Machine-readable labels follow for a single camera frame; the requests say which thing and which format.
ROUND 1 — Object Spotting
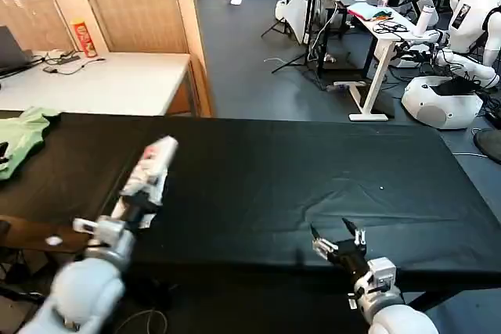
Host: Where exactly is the red snack can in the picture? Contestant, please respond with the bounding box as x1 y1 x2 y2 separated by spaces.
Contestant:
70 17 99 59

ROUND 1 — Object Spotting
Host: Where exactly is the black tablecloth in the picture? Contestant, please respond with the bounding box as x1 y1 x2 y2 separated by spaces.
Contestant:
0 111 501 334

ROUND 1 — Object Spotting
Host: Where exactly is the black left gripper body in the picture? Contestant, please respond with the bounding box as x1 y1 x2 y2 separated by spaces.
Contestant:
116 194 158 230

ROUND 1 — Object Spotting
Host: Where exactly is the dark grey laptop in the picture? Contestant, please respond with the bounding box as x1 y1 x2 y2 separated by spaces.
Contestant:
0 24 33 78

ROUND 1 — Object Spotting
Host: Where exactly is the white reflector board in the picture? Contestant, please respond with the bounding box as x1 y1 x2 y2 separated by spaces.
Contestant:
287 0 315 46

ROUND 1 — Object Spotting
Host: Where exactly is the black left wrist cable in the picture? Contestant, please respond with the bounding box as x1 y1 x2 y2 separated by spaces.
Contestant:
0 271 48 307

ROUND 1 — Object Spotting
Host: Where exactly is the stack of colourful cloths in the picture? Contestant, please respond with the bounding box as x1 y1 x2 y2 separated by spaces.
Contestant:
347 1 393 21

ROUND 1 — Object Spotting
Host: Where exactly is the green cloth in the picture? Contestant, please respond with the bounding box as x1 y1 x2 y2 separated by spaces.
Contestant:
0 106 62 182

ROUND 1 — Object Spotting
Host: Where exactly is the black power strip cable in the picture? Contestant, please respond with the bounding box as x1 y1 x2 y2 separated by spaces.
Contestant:
40 49 81 65

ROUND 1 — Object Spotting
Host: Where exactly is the grey cable with adapter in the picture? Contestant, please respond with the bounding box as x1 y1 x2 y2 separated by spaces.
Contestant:
41 57 107 77

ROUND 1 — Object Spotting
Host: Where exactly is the wooden partition with blinds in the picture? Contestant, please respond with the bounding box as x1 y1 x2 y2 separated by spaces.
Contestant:
0 0 217 117

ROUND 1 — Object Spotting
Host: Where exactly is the white side table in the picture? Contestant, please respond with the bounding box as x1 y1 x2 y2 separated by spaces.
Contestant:
0 49 193 117

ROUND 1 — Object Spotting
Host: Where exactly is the dark round fan base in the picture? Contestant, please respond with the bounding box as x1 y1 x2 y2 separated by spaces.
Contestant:
472 127 501 165

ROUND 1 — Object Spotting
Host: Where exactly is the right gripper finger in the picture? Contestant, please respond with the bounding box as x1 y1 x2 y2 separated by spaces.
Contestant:
341 217 368 253
310 223 339 260

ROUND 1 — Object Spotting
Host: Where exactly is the black cable bundle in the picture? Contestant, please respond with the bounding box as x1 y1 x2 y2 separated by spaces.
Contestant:
371 19 409 34

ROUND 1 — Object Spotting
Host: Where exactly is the white standing desk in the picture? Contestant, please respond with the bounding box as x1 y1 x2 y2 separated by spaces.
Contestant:
333 1 432 123

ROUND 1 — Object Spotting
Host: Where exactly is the black tripod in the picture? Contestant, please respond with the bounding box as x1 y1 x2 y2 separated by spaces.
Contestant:
260 0 301 40

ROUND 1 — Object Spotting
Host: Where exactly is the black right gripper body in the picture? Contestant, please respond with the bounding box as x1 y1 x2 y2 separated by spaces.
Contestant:
327 238 372 277

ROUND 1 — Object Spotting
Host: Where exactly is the grey looped cable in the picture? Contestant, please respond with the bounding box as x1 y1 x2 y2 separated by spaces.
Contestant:
121 309 170 334

